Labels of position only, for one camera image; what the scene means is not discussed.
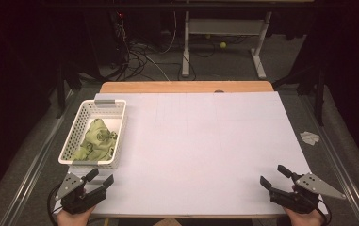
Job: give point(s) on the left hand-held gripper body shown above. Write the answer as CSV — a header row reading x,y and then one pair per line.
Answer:
x,y
73,201

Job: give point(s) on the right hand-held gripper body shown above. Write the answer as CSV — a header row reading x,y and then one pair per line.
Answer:
x,y
296,201

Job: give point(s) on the green printed baby romper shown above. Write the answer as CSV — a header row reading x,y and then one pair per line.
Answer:
x,y
98,142

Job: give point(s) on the white plastic basket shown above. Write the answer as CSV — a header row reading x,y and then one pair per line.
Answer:
x,y
73,132

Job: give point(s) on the person's left hand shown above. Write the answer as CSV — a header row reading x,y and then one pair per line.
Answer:
x,y
73,219

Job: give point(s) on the person's right hand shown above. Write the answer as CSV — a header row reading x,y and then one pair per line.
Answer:
x,y
307,220

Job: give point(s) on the crumpled white paper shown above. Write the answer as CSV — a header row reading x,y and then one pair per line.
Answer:
x,y
309,137

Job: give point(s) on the person's tan trouser leg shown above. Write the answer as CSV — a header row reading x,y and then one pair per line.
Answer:
x,y
167,222

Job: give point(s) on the white board sheet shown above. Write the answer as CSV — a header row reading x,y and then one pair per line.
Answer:
x,y
199,150

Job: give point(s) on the black stand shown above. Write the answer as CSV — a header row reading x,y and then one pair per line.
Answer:
x,y
319,100
61,94

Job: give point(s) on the yellow tennis ball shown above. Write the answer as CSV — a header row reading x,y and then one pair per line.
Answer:
x,y
223,45

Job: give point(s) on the metal floor rail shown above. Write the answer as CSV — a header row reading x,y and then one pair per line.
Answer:
x,y
29,175
340,175

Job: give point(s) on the white desk frame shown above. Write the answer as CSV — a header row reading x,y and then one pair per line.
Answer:
x,y
224,26

